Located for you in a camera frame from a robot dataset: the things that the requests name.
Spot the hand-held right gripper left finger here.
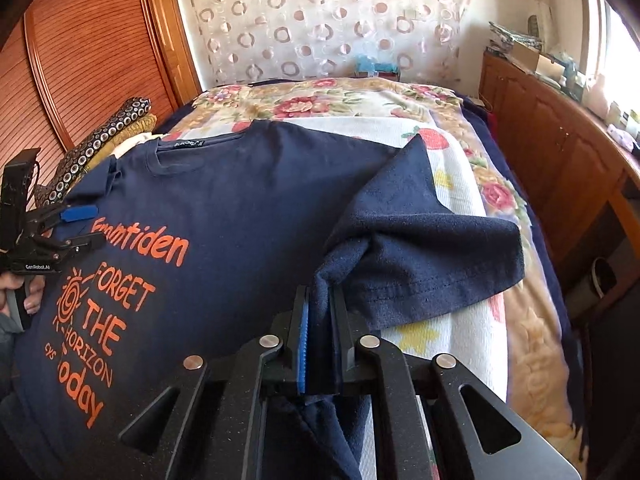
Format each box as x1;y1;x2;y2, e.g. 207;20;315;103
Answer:
117;285;313;480

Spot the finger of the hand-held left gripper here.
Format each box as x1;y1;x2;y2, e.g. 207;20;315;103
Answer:
30;234;108;263
27;204;98;233

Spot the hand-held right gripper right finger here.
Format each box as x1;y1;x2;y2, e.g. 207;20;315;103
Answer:
330;287;583;480

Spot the navy printed t-shirt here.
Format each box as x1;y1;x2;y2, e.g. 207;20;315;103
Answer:
12;120;526;480

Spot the person's left hand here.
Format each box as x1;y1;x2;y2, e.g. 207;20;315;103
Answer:
0;276;47;318

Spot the dark patterned pillow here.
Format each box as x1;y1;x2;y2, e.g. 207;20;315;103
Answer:
32;96;158;208

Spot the cream folded cloth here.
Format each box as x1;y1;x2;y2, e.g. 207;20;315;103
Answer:
107;132;163;158

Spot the yellow folded cloth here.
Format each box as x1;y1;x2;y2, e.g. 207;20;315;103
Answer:
82;114;158;171

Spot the wooden slatted wardrobe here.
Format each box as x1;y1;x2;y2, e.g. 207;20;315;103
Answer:
0;0;203;211

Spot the dark blue bedspread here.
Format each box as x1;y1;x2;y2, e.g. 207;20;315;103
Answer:
157;77;586;441

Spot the beige floral blanket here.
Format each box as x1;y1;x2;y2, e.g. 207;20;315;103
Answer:
192;76;581;456

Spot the dark round bin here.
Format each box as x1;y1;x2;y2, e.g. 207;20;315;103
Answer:
565;255;618;321

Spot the blue box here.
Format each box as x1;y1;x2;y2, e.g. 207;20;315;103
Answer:
354;55;401;80

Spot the wooden sideboard cabinet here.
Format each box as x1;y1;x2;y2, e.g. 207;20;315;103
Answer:
477;50;640;321

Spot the circle patterned sheer curtain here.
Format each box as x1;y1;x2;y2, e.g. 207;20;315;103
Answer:
172;0;476;86

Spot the cardboard box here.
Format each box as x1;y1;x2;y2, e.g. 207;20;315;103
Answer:
510;40;558;78

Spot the stack of patterned cloths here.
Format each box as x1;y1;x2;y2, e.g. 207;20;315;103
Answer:
487;21;543;53

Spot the pink vase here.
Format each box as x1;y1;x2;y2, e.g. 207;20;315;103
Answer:
582;77;613;116

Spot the window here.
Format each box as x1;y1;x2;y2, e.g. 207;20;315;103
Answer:
575;0;640;91

